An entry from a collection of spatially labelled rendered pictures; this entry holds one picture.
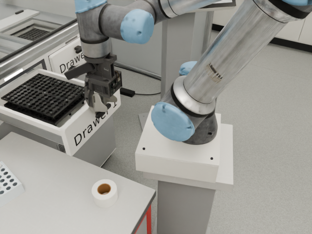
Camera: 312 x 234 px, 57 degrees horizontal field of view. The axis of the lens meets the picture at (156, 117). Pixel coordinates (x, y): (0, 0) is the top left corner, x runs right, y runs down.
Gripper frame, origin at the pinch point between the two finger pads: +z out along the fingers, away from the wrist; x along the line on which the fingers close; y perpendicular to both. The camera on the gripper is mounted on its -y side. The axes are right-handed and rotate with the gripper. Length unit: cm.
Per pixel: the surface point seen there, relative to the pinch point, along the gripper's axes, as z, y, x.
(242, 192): 90, 50, 62
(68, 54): 0.9, -33.4, 26.2
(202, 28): 33, -13, 153
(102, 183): 10.5, 11.8, -17.4
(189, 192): 27.5, 31.9, 2.6
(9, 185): 11.1, -11.8, -29.0
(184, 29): 10, -6, 92
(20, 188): 12.5, -9.2, -28.1
